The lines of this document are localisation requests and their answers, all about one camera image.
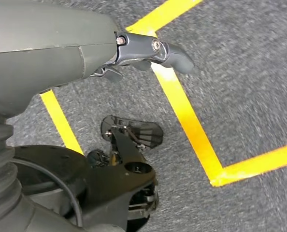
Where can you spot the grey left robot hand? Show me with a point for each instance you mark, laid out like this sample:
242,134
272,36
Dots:
37,48

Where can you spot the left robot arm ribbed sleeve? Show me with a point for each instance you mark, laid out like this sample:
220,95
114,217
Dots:
1,166

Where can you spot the yellow floor tape marking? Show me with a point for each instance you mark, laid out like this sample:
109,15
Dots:
186,112

